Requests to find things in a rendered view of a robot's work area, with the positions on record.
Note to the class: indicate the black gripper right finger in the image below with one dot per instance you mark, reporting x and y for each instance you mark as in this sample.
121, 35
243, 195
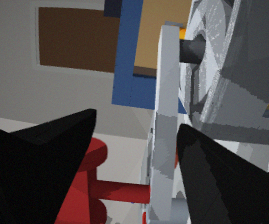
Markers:
221, 187

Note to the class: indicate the dark grey cylinder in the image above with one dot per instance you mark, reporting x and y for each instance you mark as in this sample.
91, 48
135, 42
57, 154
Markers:
179, 213

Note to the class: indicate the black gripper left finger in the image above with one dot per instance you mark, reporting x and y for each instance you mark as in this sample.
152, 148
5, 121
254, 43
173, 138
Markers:
37, 165

